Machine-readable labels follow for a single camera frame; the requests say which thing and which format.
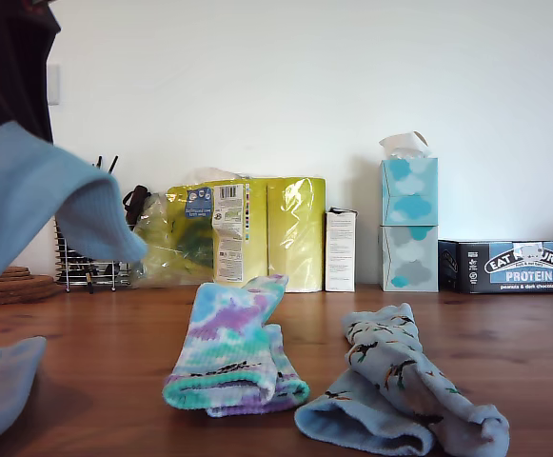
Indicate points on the tie-dye sock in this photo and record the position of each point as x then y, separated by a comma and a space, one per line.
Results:
292, 392
228, 323

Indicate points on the black Eat Natural box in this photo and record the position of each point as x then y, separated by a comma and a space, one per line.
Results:
466, 266

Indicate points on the white wall switch plate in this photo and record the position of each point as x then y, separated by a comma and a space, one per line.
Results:
55, 85

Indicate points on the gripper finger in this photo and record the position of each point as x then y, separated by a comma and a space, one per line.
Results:
9, 62

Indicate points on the light blue toucan sock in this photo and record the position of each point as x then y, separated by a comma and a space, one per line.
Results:
303, 419
400, 362

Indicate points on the plain light blue sock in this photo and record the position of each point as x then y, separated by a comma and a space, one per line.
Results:
0, 390
28, 200

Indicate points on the grey cloud tissue box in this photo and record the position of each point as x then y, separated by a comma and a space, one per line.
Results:
408, 262

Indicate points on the blue cloud tissue box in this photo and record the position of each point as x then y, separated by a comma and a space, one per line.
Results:
408, 190

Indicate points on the yellow kitchen roll pack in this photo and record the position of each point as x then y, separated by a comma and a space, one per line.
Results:
290, 228

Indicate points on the small cork coaster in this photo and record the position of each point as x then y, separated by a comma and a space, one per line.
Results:
16, 278
16, 270

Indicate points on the clear bag with green contents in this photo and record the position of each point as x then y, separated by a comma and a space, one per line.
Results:
176, 266

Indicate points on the white carton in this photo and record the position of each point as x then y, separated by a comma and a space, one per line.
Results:
339, 252

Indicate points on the white tissue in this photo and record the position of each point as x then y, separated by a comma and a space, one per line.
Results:
402, 143

